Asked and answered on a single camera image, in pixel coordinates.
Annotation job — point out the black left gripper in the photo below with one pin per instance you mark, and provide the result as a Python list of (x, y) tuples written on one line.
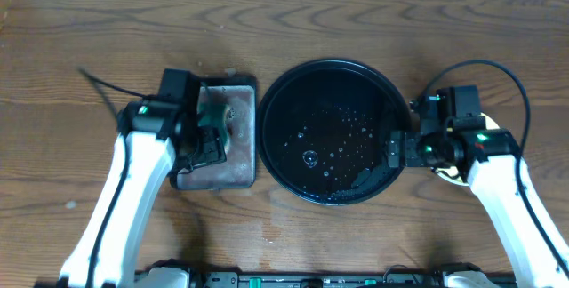
[(210, 144)]

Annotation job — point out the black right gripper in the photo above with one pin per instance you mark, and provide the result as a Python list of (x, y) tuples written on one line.
[(408, 140)]

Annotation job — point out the green yellow sponge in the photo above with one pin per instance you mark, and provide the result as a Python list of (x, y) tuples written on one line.
[(216, 115)]

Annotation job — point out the yellow plate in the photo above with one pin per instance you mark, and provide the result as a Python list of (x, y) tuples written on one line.
[(452, 174)]

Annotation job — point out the black rectangular soapy tray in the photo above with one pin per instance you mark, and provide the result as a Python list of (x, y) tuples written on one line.
[(239, 170)]

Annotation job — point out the black round tray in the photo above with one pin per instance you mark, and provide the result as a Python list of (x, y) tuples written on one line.
[(323, 130)]

